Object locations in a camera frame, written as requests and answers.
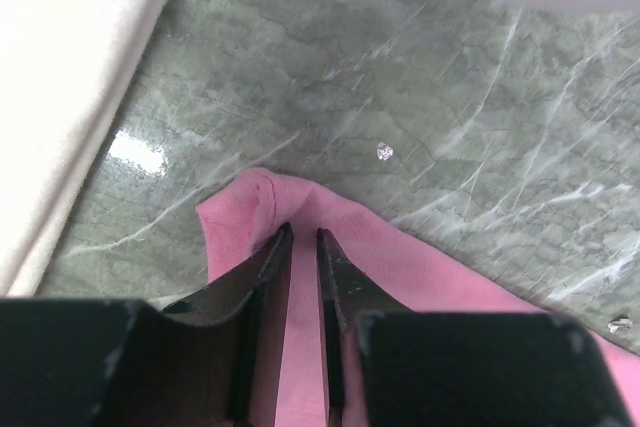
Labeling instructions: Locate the folded cream cloth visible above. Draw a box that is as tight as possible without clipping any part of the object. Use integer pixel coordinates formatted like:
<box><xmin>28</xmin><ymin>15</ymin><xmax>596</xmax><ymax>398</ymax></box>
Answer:
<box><xmin>1</xmin><ymin>0</ymin><xmax>168</xmax><ymax>296</ymax></box>

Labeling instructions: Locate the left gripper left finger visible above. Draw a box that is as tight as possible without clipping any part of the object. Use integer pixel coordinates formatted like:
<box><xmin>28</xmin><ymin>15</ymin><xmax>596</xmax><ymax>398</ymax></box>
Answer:
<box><xmin>112</xmin><ymin>224</ymin><xmax>293</xmax><ymax>426</ymax></box>

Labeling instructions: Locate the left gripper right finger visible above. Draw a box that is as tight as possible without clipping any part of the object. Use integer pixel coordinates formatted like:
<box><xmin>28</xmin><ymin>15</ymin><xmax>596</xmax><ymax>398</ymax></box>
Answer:
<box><xmin>316</xmin><ymin>228</ymin><xmax>409</xmax><ymax>426</ymax></box>

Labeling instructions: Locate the pink t shirt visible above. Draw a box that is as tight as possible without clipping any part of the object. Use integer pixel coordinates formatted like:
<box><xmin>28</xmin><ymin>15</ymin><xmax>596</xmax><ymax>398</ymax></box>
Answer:
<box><xmin>195</xmin><ymin>166</ymin><xmax>640</xmax><ymax>427</ymax></box>

